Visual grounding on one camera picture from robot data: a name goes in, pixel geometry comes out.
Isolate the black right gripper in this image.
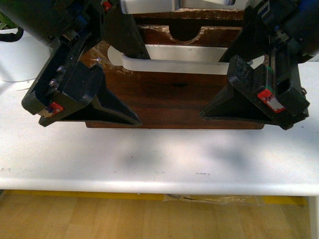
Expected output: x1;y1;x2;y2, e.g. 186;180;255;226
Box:
199;0;309;130

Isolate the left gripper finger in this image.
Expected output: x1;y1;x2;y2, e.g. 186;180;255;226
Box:
101;0;150;59

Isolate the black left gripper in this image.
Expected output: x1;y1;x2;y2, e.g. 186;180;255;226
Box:
21;0;142;126

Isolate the wooden drawer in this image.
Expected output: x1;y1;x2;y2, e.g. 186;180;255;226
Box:
82;24;265;75
85;71;264;130

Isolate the black cable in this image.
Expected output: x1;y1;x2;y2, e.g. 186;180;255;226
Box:
0;27;23;42

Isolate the green striped spider plant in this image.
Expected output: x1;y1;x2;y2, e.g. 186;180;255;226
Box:
0;12;16;30

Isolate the white drawer handle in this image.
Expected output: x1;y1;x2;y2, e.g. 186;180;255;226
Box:
108;44;265;75

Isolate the dark wooden drawer cabinet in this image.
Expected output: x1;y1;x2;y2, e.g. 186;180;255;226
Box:
84;8;265;131

